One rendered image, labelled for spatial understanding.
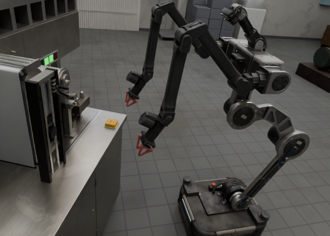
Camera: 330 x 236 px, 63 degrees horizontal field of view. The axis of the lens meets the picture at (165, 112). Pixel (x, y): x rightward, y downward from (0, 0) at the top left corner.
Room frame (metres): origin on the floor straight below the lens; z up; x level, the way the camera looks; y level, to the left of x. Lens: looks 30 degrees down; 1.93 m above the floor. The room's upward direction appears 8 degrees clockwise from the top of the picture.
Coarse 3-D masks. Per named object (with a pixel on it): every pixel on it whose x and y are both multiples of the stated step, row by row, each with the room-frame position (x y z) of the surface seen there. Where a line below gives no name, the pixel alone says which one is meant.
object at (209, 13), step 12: (192, 0) 7.47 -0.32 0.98; (204, 0) 7.55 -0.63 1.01; (216, 0) 7.23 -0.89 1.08; (228, 0) 7.76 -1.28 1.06; (192, 12) 7.33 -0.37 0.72; (204, 12) 7.15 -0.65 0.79; (216, 12) 7.25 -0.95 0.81; (216, 24) 7.27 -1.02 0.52; (228, 24) 7.38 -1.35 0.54; (216, 36) 7.29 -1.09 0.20; (228, 36) 7.41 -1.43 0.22
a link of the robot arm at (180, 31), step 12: (192, 24) 1.15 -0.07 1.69; (204, 24) 1.11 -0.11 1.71; (180, 36) 1.08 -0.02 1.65; (192, 36) 1.09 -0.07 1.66; (204, 36) 1.12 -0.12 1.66; (204, 48) 1.16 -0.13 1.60; (216, 48) 1.14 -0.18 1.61; (216, 60) 1.15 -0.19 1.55; (228, 60) 1.17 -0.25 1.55; (228, 72) 1.17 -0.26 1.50; (228, 84) 1.24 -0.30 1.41; (240, 84) 1.16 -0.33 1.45
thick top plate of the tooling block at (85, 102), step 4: (84, 96) 1.60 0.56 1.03; (88, 96) 1.60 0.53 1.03; (72, 100) 1.52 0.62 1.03; (80, 100) 1.54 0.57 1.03; (84, 100) 1.54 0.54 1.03; (88, 100) 1.59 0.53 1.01; (80, 104) 1.49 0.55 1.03; (84, 104) 1.53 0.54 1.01; (88, 104) 1.59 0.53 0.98; (72, 108) 1.46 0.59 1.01; (76, 108) 1.46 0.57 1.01; (80, 108) 1.46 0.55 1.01; (84, 108) 1.53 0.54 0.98; (72, 112) 1.46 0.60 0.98; (76, 112) 1.46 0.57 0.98; (80, 112) 1.46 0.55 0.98
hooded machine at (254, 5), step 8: (240, 0) 8.14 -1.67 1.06; (248, 0) 7.77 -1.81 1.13; (256, 0) 7.82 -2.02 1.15; (248, 8) 7.73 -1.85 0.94; (256, 8) 7.84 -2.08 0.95; (248, 16) 7.74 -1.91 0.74; (256, 16) 7.82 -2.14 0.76; (264, 16) 7.89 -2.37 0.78; (256, 24) 7.84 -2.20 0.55; (240, 32) 7.70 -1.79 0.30
